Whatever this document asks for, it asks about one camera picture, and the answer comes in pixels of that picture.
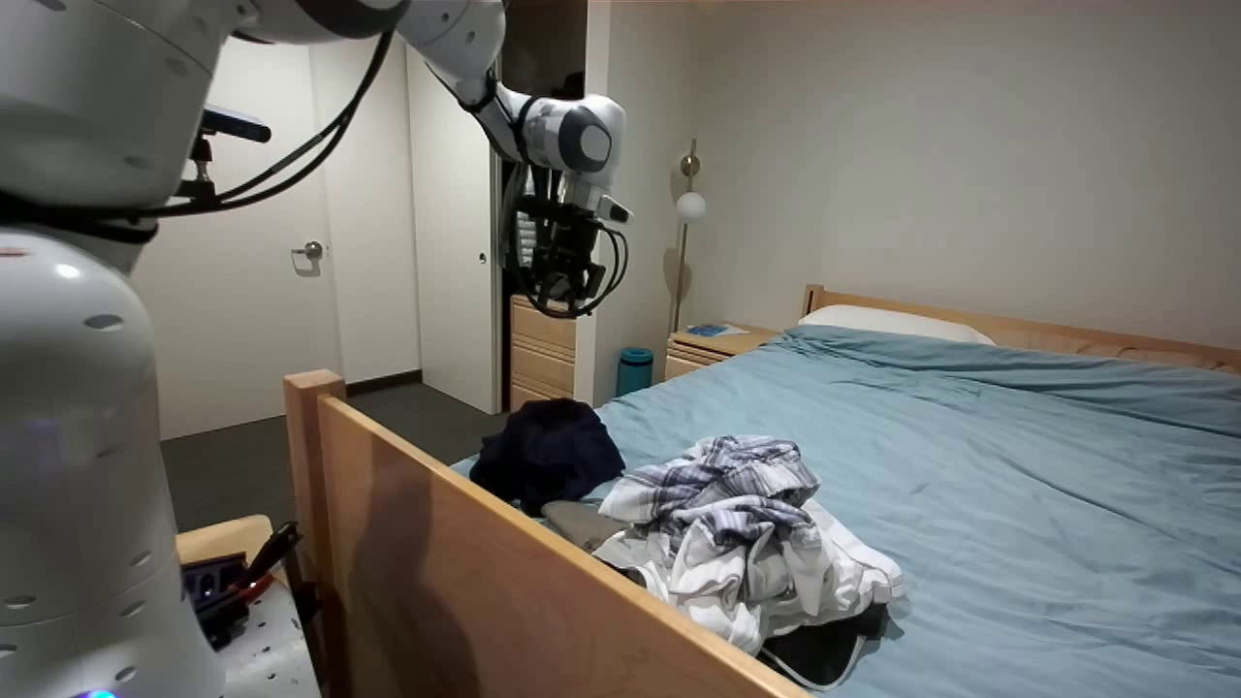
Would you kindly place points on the wooden nightstand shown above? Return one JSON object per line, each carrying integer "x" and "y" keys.
{"x": 711, "y": 351}

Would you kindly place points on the white pillow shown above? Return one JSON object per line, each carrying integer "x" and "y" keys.
{"x": 893, "y": 324}

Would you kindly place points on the grey beige cloth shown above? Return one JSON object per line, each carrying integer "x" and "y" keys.
{"x": 575, "y": 519}

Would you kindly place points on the blue item on nightstand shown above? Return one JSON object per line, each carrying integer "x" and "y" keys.
{"x": 708, "y": 330}

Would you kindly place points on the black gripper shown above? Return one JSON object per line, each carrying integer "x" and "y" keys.
{"x": 557, "y": 254}

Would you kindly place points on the light blue bed sheet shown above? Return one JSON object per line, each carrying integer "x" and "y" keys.
{"x": 1031, "y": 515}

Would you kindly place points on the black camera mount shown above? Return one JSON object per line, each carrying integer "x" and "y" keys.
{"x": 235, "y": 125}

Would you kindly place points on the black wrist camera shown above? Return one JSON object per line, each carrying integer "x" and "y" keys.
{"x": 575, "y": 208}

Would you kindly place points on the grey white checked cloth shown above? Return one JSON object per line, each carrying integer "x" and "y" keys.
{"x": 722, "y": 484}

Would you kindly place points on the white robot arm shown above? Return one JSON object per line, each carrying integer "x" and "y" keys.
{"x": 80, "y": 491}

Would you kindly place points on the wooden dresser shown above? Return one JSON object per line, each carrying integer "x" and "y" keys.
{"x": 543, "y": 360}

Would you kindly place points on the teal waste bin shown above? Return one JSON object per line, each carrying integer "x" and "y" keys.
{"x": 635, "y": 374}

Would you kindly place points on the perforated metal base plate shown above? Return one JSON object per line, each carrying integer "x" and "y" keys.
{"x": 274, "y": 652}

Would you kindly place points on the white door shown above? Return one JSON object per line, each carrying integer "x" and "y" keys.
{"x": 258, "y": 336}

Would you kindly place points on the black garment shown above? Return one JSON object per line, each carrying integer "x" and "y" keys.
{"x": 818, "y": 652}

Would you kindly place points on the floor lamp with round bulb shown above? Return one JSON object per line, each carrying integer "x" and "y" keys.
{"x": 690, "y": 203}

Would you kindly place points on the bed with teal sheet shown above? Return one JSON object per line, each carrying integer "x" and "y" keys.
{"x": 452, "y": 584}

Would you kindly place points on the navy blue cloth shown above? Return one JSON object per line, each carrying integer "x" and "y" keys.
{"x": 548, "y": 452}

